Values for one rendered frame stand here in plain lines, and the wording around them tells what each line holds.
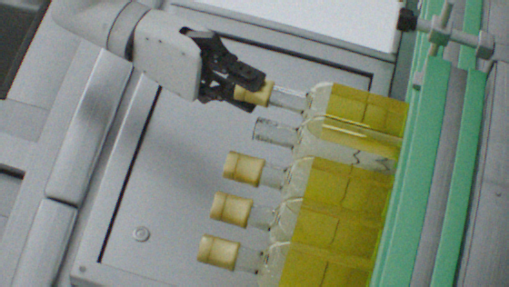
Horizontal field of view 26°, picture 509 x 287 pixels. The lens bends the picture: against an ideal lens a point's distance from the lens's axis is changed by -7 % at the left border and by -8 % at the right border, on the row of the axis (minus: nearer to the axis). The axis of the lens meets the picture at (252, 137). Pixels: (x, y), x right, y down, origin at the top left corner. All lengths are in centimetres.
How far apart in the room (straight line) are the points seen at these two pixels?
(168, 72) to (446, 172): 40
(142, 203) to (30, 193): 16
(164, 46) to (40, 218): 28
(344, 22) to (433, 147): 47
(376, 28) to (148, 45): 40
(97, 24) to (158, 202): 24
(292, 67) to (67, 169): 36
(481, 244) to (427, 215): 8
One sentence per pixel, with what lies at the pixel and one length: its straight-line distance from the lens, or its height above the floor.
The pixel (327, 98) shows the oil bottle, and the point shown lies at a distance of 143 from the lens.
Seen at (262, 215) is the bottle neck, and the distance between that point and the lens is 134.
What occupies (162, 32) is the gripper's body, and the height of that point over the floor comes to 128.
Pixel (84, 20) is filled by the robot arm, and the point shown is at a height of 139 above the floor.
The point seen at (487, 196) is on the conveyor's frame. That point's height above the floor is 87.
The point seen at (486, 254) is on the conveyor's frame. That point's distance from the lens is 120.
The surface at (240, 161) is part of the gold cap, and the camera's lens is 137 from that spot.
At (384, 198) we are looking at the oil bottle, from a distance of 136.
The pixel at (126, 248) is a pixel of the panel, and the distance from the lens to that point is 146.
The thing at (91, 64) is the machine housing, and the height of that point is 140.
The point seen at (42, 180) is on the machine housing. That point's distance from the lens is 154.
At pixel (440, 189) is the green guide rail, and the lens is 125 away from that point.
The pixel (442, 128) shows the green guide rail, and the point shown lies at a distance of 130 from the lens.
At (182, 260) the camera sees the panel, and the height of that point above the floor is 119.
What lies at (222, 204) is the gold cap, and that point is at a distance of 134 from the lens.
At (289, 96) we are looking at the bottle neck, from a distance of 144.
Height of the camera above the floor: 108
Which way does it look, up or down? 3 degrees up
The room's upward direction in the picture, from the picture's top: 75 degrees counter-clockwise
